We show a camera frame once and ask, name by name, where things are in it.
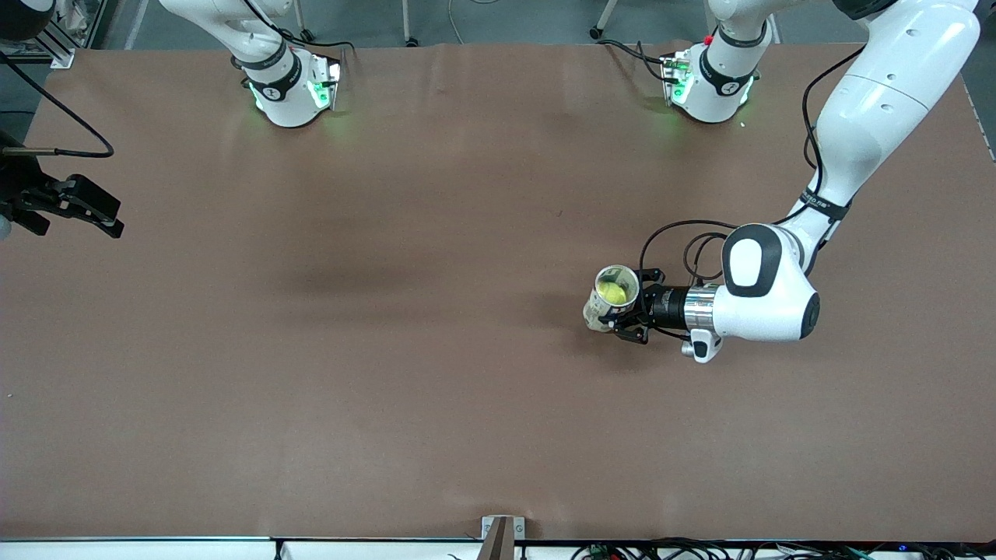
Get tangled cable bundle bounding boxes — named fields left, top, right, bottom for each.
left=572, top=537, right=996, bottom=560

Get aluminium frame profile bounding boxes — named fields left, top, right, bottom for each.
left=31, top=0, right=107, bottom=69

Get metal base connector plate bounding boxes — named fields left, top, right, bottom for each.
left=660, top=51, right=693, bottom=107
left=310, top=51, right=343, bottom=111

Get white table edge rail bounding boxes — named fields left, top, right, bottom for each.
left=0, top=537, right=996, bottom=560

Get white floor cable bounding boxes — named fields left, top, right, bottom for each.
left=448, top=0, right=499, bottom=45

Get metal camera post bracket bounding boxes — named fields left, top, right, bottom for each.
left=477, top=516, right=526, bottom=560

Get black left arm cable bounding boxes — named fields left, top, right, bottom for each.
left=640, top=47, right=866, bottom=343

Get black base cable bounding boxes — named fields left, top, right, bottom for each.
left=598, top=37, right=672, bottom=85
left=272, top=27, right=359, bottom=61

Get clear tennis ball can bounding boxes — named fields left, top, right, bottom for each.
left=583, top=264, right=644, bottom=334

